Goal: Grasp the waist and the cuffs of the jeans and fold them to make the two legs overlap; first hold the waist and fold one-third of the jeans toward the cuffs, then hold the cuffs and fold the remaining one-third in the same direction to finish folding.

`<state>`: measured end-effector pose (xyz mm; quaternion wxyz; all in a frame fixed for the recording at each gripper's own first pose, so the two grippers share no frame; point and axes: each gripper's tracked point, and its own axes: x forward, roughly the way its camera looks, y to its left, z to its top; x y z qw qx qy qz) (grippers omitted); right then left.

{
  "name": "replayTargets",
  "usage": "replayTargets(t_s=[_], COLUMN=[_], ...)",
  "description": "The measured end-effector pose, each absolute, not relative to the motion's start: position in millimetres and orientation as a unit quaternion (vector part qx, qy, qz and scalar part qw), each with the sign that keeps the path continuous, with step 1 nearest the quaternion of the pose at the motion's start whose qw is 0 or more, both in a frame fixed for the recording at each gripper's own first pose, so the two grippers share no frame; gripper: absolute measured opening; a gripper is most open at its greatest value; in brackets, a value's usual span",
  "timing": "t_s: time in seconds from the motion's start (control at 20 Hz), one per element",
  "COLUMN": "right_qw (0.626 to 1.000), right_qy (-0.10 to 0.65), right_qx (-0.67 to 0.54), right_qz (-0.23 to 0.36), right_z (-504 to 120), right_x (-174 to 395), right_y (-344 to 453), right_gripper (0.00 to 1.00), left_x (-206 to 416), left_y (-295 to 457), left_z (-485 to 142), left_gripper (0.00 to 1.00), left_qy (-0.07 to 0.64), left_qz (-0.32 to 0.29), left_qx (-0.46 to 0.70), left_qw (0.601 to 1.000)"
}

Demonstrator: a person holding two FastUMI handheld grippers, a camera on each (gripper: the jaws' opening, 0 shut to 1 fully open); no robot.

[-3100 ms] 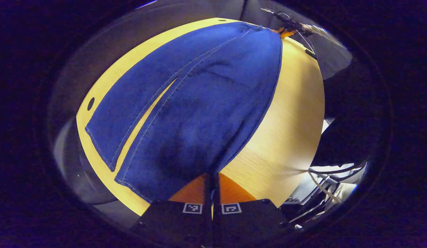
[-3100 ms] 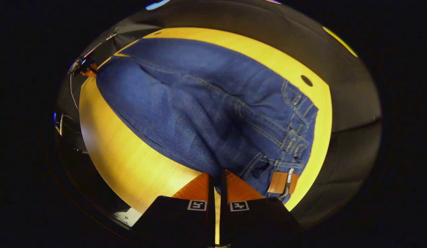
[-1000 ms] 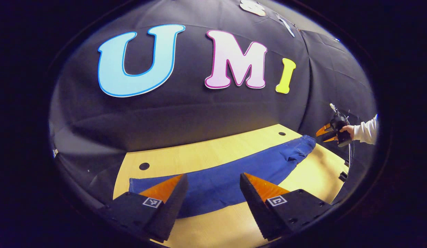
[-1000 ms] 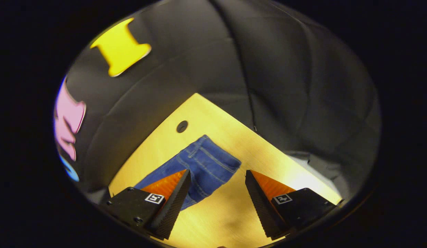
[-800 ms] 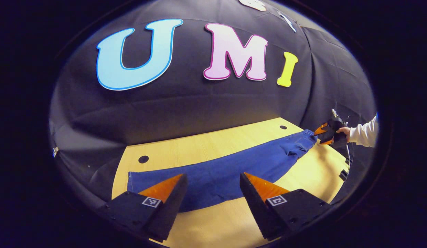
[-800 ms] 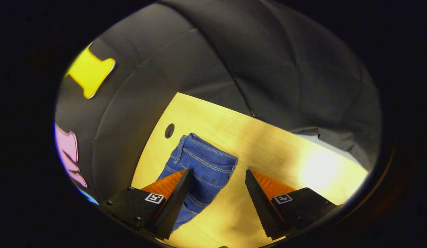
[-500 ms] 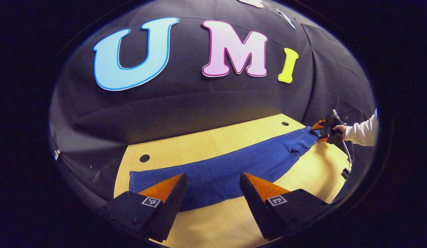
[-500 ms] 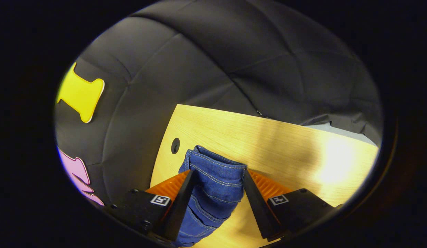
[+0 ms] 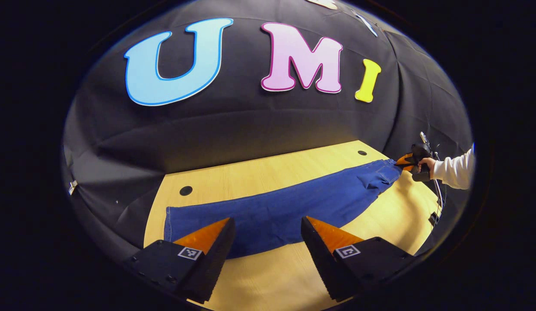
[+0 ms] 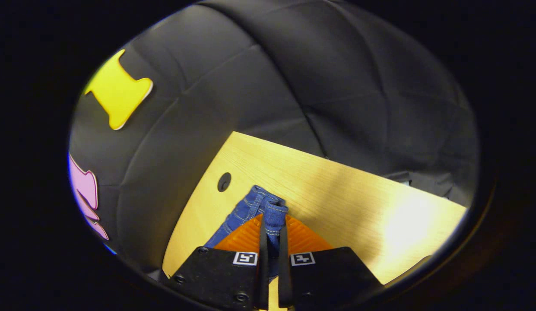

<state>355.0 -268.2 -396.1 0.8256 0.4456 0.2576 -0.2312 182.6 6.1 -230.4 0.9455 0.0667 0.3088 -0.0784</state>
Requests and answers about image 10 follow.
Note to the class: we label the blue denim jeans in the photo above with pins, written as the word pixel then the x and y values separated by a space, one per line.
pixel 250 207

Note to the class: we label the black backdrop cloth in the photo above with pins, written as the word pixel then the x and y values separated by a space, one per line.
pixel 250 86

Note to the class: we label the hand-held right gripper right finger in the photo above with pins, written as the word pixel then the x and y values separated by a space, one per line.
pixel 324 276

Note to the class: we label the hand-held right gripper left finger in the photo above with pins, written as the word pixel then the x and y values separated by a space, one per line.
pixel 224 276

